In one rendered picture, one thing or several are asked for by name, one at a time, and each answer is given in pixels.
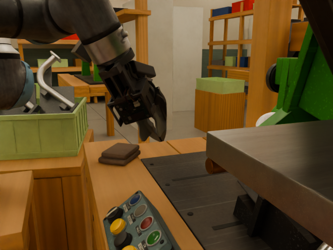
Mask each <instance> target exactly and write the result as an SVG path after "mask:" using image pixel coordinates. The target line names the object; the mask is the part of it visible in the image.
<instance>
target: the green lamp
mask: <svg viewBox="0 0 333 250"><path fill-rule="evenodd" d="M159 237H160V233H159V231H154V232H152V233H151V234H150V235H149V236H148V238H147V243H148V244H149V245H152V244H154V243H155V242H156V241H157V240H158V239H159Z"/></svg>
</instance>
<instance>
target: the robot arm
mask: <svg viewBox="0 0 333 250"><path fill-rule="evenodd" d="M73 34H77V36H78V38H79V39H80V41H81V43H82V45H83V46H84V48H85V50H86V51H87V53H88V55H89V57H90V58H91V60H92V62H93V64H95V65H97V68H98V70H99V73H98V74H99V76H100V78H101V79H102V81H103V83H104V84H105V86H106V88H107V90H108V91H109V93H110V95H111V98H110V100H109V101H108V103H107V106H108V108H109V109H110V111H111V113H112V114H113V116H114V118H115V119H116V121H117V122H118V124H119V126H120V127H121V126H122V124H123V122H124V124H125V125H128V124H131V123H134V122H136V123H137V125H138V128H139V137H140V139H141V140H142V141H146V140H147V138H148V137H149V136H150V137H151V138H153V139H154V140H156V141H159V142H162V141H164V139H165V136H166V132H167V102H166V99H165V97H164V95H163V93H162V92H161V91H160V87H159V86H158V87H155V85H154V83H153V82H152V81H153V79H151V78H153V77H155V76H156V73H155V70H154V67H153V66H151V65H147V64H144V63H141V62H137V61H134V60H132V59H133V58H134V56H135V54H134V52H133V50H132V48H131V47H130V46H131V44H130V42H129V40H128V38H127V36H128V32H127V31H124V30H123V27H122V25H121V23H120V21H119V19H118V17H117V15H116V13H115V11H114V9H113V7H112V5H111V3H110V1H109V0H0V111H1V110H11V109H13V108H18V107H22V106H24V105H26V104H27V103H28V102H29V100H30V98H31V97H32V94H33V91H34V75H33V72H32V70H31V69H30V66H29V64H27V63H26V62H24V61H21V59H20V53H19V52H18V51H17V50H15V49H14V48H13V47H12V45H11V40H10V39H25V40H27V41H29V42H30V43H32V44H35V45H44V44H51V43H54V42H56V41H58V40H59V39H62V38H65V37H68V36H70V35H73ZM114 107H115V109H116V111H117V113H118V114H119V116H120V117H119V119H118V118H117V116H116V115H115V113H114V111H113V108H114ZM151 117H152V118H153V119H154V120H155V126H156V128H155V127H154V123H153V122H151V121H150V120H149V118H151Z"/></svg>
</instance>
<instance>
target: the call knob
mask: <svg viewBox="0 0 333 250"><path fill-rule="evenodd" d="M120 215H121V209H120V208H119V207H117V206H115V207H113V208H112V209H110V210H109V212H108V213H107V215H106V217H107V220H108V221H109V222H113V221H114V220H116V219H117V218H118V217H119V216H120Z"/></svg>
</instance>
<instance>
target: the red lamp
mask: <svg viewBox="0 0 333 250"><path fill-rule="evenodd" d="M151 222H152V218H151V217H147V218H145V219H144V220H143V221H142V223H141V225H140V227H141V229H146V228H147V227H149V226H150V224H151Z"/></svg>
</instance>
